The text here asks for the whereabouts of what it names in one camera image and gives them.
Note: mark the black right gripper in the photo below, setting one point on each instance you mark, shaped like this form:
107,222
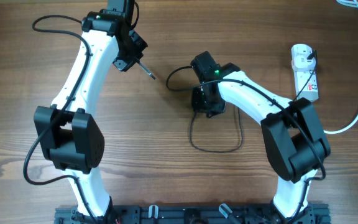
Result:
197,106

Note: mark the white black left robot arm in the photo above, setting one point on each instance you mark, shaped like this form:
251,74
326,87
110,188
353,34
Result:
67,132

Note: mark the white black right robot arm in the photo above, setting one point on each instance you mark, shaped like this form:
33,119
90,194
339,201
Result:
295,143

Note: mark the blue screen Galaxy smartphone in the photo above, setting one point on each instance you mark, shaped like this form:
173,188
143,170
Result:
146,69

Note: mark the white power strip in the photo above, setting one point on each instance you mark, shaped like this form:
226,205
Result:
306,85

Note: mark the white charger plug adapter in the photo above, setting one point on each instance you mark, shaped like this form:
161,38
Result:
300,63

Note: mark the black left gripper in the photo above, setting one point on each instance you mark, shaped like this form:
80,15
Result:
122,65

